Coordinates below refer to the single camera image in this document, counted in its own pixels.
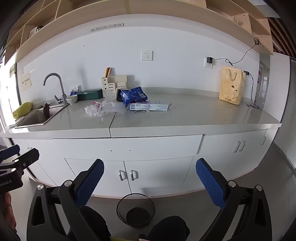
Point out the pink printed plastic wrapper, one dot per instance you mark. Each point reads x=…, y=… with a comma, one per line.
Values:
x=92, y=110

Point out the dark brown brush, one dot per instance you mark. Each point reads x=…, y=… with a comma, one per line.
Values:
x=46, y=110

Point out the white wall socket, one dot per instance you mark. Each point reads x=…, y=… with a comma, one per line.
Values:
x=208, y=66
x=147, y=55

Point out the yellow paper bag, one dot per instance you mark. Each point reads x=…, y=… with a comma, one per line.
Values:
x=232, y=87

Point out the person's right leg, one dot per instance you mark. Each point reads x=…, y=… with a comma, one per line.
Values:
x=168, y=228

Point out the small printed packet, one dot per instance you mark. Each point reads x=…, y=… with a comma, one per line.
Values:
x=74, y=89

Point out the clear plastic bag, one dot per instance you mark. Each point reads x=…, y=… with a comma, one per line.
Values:
x=113, y=107

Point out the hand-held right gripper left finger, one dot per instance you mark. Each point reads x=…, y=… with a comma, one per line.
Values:
x=91, y=180

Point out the metal wall bracket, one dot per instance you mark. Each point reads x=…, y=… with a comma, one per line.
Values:
x=107, y=26

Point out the wooden chopsticks bundle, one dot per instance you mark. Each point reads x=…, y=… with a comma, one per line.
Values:
x=108, y=71

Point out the green storage box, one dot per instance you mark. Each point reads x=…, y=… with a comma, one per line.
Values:
x=89, y=95

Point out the person's leg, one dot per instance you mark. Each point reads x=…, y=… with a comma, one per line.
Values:
x=168, y=228
x=97, y=222

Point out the white utensil holder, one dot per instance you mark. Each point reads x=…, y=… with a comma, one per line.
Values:
x=111, y=85

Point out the white toothpaste box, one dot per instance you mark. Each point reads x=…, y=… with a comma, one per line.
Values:
x=150, y=106

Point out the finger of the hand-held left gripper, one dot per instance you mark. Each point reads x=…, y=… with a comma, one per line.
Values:
x=27, y=157
x=9, y=151

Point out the steel sink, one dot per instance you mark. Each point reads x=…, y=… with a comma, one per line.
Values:
x=34, y=118

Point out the patterned ceramic bowl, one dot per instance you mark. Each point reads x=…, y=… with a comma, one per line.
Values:
x=71, y=99

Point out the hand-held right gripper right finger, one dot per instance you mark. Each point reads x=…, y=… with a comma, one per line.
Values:
x=210, y=183

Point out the paper wall sign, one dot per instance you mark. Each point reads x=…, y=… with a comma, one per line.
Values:
x=26, y=82

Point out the blue snack bag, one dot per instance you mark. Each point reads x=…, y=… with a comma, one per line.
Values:
x=133, y=95

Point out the clear glass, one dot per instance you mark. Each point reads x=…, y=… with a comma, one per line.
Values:
x=238, y=21

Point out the wooden wall shelf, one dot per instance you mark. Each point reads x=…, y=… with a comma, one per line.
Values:
x=138, y=9

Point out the yellow cloth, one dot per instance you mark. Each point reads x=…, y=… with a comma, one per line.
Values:
x=22, y=110

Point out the white shelf container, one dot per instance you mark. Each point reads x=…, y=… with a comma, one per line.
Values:
x=33, y=31

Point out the chrome faucet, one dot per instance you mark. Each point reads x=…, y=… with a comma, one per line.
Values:
x=60, y=85

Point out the person's left leg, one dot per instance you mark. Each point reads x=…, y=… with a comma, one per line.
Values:
x=97, y=222

